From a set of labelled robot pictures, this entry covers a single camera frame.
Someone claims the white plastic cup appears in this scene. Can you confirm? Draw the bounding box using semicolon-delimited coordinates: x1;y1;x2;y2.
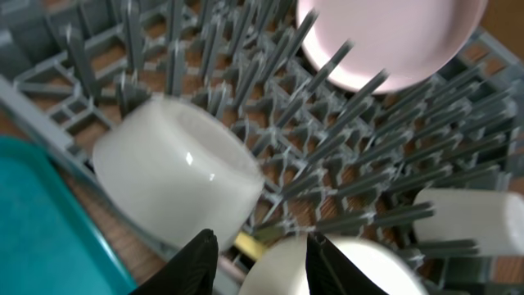
413;188;523;256

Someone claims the teal plastic tray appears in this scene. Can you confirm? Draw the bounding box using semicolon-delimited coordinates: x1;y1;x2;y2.
1;135;137;295

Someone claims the grey bowl with food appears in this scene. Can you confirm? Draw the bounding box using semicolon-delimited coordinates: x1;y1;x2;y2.
93;95;264;250

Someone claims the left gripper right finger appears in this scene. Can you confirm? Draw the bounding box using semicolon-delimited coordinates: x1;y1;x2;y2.
305;232;386;295

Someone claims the white bowl with peanuts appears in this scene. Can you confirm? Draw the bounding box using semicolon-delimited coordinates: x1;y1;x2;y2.
239;235;428;295

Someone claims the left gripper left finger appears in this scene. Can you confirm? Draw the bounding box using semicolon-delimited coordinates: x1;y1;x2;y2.
129;229;219;295

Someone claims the pink round plate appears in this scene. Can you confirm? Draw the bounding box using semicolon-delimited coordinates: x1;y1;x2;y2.
296;0;488;93

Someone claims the grey dishwasher rack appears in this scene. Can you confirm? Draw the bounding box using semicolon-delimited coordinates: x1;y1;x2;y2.
1;0;523;294

